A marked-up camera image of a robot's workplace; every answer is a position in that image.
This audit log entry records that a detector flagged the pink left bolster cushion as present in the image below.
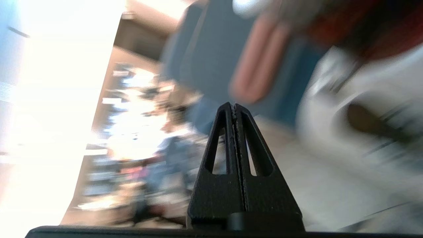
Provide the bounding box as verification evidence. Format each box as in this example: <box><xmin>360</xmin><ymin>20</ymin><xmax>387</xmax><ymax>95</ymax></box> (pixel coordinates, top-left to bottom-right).
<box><xmin>229</xmin><ymin>15</ymin><xmax>293</xmax><ymax>104</ymax></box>

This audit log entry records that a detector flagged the teal left booth bench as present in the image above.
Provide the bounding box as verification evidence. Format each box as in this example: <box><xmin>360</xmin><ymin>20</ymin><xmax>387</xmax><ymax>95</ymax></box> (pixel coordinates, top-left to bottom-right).
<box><xmin>160</xmin><ymin>0</ymin><xmax>318</xmax><ymax>133</ymax></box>

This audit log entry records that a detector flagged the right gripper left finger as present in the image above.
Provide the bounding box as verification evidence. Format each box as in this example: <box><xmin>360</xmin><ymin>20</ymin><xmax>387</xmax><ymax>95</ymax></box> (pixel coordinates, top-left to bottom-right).
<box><xmin>187</xmin><ymin>102</ymin><xmax>247</xmax><ymax>229</ymax></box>

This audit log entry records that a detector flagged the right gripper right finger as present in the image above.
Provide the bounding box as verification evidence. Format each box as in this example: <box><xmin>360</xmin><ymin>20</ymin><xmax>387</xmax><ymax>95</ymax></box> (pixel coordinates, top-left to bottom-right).
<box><xmin>234</xmin><ymin>103</ymin><xmax>302</xmax><ymax>214</ymax></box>

